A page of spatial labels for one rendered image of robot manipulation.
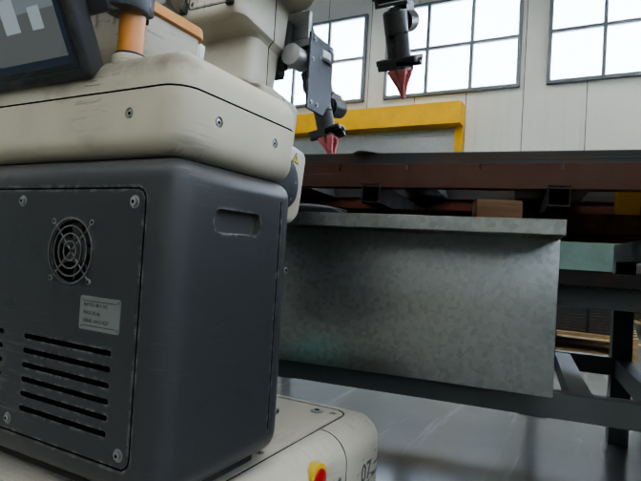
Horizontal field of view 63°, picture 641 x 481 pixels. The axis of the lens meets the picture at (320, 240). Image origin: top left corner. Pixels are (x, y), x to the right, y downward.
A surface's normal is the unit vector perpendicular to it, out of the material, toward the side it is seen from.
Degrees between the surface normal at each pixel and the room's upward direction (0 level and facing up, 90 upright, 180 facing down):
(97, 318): 90
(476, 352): 90
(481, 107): 90
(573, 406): 90
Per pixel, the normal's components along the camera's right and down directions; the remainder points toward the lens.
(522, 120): -0.48, -0.05
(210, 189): 0.87, 0.04
